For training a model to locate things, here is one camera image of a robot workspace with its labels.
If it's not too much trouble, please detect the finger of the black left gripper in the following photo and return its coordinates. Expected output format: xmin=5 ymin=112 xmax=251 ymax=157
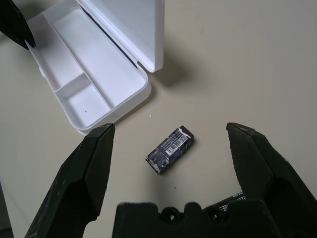
xmin=0 ymin=0 xmax=37 ymax=50

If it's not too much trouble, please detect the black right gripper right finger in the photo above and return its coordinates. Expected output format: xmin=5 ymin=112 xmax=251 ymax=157
xmin=226 ymin=122 xmax=317 ymax=238

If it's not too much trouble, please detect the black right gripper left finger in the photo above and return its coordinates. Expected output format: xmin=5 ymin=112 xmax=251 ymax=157
xmin=23 ymin=123 xmax=116 ymax=238

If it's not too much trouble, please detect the white plastic pencil case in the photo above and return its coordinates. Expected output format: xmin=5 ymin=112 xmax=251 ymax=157
xmin=24 ymin=0 xmax=165 ymax=136

